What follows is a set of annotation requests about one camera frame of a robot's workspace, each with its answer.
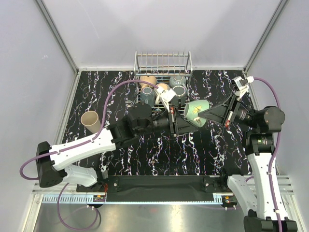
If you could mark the silver wire dish rack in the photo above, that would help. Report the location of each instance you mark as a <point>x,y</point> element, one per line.
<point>163,66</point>

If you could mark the beige tall tumbler cup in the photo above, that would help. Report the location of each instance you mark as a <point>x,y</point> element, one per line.
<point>90,120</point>

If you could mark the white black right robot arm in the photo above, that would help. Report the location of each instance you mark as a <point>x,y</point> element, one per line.
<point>263,209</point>

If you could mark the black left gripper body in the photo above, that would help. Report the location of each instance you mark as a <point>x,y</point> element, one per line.
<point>173,113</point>

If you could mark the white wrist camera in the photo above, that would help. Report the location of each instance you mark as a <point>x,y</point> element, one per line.
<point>240,85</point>
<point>166,97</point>

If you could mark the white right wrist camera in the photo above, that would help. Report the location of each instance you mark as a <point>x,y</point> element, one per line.
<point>240,85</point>

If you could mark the grey speckled ceramic mug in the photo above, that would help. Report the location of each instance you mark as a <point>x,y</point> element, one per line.
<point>177,81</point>

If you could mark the mint green mug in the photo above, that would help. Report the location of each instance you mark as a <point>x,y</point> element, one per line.
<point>192,109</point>

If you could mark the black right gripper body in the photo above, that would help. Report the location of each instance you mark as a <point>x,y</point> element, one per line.
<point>234,111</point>

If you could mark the tan round ceramic mug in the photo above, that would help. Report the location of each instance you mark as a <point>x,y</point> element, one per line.
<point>149,79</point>

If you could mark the grey ribbed ceramic mug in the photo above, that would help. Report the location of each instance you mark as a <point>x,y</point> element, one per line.
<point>161,87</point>

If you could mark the dark green glass cup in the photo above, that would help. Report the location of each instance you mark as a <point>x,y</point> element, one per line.
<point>180,96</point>

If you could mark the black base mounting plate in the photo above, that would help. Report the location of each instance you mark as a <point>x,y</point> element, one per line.
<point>121,183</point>

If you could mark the aluminium slotted rail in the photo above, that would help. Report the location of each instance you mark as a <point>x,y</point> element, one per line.
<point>112,198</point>

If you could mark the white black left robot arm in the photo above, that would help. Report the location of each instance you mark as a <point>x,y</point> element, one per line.
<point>56,163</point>

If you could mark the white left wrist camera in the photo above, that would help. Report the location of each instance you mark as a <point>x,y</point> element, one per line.
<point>166,97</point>

